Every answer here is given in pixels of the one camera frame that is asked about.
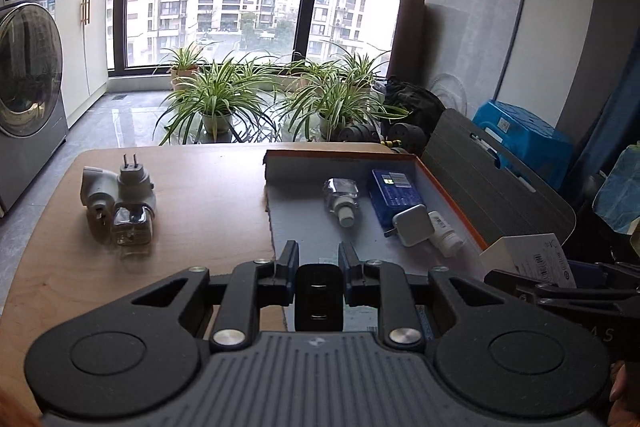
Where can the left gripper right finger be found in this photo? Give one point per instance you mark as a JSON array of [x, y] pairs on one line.
[[384, 286]]

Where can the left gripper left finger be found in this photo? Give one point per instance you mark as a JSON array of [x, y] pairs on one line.
[[242, 294]]

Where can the black power adapter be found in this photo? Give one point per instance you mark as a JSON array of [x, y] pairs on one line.
[[319, 298]]

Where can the white USB charger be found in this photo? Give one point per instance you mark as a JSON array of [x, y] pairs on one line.
[[411, 226]]

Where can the white product box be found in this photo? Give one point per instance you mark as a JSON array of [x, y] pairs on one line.
[[537, 256]]

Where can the white medicine bottle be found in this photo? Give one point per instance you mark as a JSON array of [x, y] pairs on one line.
[[444, 238]]

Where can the blue tin box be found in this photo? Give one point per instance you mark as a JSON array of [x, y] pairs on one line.
[[390, 193]]

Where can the clear glass refill bottle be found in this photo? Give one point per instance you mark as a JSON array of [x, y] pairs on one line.
[[341, 198]]

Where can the white plug-in with bottle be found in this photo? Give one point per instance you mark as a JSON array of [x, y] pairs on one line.
[[135, 206]]

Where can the white plug-in heater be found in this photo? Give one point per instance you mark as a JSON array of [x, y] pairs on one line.
[[98, 194]]

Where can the teal bandage box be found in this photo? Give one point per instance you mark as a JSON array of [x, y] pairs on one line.
[[360, 319]]

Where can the red blue playing cards box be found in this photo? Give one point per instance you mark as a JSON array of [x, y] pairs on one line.
[[425, 323]]

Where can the person's right hand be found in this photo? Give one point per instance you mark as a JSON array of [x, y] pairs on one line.
[[624, 398]]

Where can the orange-edged cardboard tray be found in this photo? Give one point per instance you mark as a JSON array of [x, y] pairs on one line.
[[297, 211]]

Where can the black dumbbell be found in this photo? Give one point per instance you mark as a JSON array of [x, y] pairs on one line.
[[400, 136]]

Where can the blue plastic stool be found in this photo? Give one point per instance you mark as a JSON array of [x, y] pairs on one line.
[[533, 141]]

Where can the black bag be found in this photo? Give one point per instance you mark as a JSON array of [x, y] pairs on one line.
[[423, 106]]

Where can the spider plant centre pot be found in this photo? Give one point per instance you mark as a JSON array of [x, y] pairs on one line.
[[229, 99]]

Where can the spider plant pot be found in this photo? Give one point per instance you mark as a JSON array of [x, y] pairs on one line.
[[229, 99], [326, 97], [183, 63]]

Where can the spider plant right pot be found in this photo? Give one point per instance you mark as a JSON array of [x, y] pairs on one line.
[[326, 97]]

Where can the white round fan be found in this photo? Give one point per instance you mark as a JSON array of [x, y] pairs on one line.
[[450, 91]]

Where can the brown rolled mat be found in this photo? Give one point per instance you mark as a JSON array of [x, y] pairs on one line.
[[406, 52]]

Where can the spider plant left pot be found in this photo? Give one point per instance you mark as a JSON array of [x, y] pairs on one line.
[[183, 63]]

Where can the grey washing machine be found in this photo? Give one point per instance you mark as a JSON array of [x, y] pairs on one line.
[[32, 118]]

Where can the white cabinet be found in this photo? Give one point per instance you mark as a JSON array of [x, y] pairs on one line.
[[82, 27]]

